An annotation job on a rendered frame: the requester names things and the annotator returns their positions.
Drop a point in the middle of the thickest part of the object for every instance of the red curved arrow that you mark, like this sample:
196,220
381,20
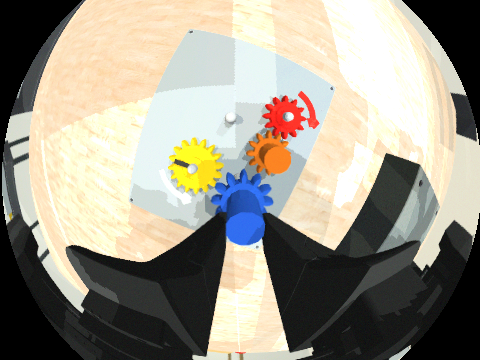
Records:
312,120

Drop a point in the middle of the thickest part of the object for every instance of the orange gear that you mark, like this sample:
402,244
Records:
269,153

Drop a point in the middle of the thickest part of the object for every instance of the red gear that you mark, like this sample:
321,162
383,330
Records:
276,117

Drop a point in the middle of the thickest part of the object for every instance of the yellow gear with black stripe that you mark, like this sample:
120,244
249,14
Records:
206,165

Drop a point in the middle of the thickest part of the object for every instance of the blue gear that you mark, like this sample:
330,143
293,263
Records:
244,202

